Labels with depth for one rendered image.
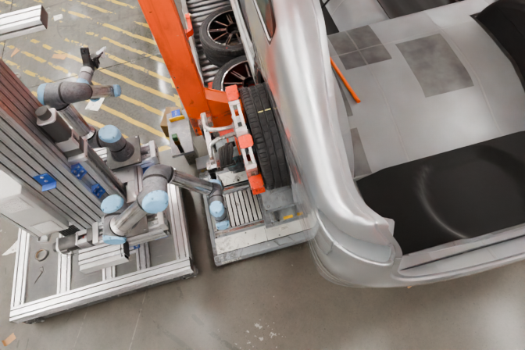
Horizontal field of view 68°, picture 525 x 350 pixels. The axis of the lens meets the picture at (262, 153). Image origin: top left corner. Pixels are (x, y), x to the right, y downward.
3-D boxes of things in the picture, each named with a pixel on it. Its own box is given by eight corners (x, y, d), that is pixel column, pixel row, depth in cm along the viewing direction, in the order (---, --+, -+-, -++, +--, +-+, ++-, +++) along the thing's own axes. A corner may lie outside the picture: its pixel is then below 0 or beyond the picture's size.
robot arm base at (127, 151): (112, 164, 250) (105, 156, 242) (111, 145, 259) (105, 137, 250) (135, 158, 251) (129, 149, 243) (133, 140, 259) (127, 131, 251)
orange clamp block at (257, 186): (262, 179, 233) (266, 191, 228) (249, 182, 233) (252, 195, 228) (261, 173, 227) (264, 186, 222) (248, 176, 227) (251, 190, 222)
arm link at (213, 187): (137, 163, 192) (212, 188, 225) (137, 182, 186) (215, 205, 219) (151, 151, 187) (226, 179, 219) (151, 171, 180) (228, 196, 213)
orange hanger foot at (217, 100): (283, 114, 295) (280, 83, 267) (216, 131, 293) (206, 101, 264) (277, 98, 304) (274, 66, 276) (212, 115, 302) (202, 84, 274)
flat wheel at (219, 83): (307, 106, 329) (307, 87, 309) (240, 143, 316) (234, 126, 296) (267, 62, 363) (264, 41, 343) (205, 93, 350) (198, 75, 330)
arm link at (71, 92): (79, 80, 199) (120, 80, 247) (58, 81, 200) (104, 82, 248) (82, 102, 201) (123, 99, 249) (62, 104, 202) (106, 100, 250)
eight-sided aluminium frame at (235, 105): (264, 197, 252) (253, 151, 207) (255, 200, 252) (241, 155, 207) (246, 133, 282) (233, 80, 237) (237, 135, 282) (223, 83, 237)
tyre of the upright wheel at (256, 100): (311, 188, 216) (280, 72, 210) (269, 200, 215) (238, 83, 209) (294, 174, 281) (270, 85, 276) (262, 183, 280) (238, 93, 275)
